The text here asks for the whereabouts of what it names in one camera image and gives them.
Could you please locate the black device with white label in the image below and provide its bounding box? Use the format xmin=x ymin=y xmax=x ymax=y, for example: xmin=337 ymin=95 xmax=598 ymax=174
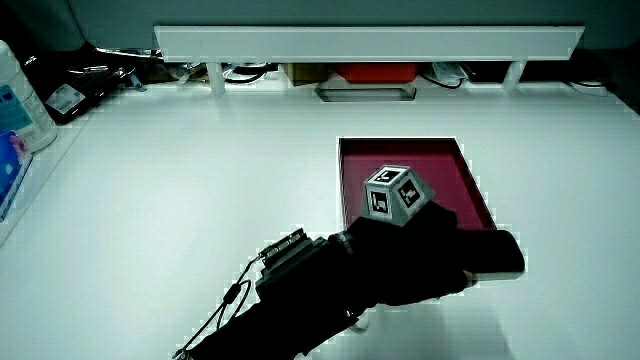
xmin=42 ymin=64 xmax=127 ymax=126

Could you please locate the white desk shelf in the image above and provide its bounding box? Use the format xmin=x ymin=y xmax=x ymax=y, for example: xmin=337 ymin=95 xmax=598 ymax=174
xmin=153 ymin=25 xmax=586 ymax=96

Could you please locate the brown cardboard box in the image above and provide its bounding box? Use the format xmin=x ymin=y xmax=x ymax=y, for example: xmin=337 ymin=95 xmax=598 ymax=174
xmin=283 ymin=63 xmax=332 ymax=88

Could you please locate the white plastic bottle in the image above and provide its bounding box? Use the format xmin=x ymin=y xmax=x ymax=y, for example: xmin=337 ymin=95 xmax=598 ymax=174
xmin=0 ymin=39 xmax=59 ymax=154

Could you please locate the black wrist sensor module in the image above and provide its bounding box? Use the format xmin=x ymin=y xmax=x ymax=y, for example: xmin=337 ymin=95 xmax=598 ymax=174
xmin=255 ymin=228 xmax=329 ymax=300

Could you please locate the white round object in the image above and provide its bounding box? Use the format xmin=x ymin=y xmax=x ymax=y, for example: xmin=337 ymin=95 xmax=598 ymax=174
xmin=568 ymin=79 xmax=610 ymax=98

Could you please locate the black eraser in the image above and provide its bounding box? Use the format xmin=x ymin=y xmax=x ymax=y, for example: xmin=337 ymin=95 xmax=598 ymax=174
xmin=456 ymin=228 xmax=527 ymax=282

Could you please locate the dark red tray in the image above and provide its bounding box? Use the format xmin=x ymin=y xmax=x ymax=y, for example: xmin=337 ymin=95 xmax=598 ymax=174
xmin=337 ymin=137 xmax=498 ymax=232

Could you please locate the blue packet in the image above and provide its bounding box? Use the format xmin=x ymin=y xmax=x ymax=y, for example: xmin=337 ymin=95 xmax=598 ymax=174
xmin=0 ymin=129 xmax=34 ymax=222

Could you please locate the red box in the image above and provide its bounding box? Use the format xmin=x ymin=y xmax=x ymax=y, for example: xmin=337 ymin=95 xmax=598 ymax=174
xmin=333 ymin=62 xmax=419 ymax=85

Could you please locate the black glove cable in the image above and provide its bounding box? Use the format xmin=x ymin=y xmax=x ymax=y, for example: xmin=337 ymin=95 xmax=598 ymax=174
xmin=172 ymin=253 xmax=265 ymax=360

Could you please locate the person's left forearm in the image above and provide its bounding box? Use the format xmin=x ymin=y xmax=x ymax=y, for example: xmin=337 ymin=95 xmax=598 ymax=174
xmin=188 ymin=239 xmax=377 ymax=360

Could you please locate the person's left hand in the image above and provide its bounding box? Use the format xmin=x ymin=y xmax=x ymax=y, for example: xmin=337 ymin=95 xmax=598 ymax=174
xmin=341 ymin=164 xmax=477 ymax=308

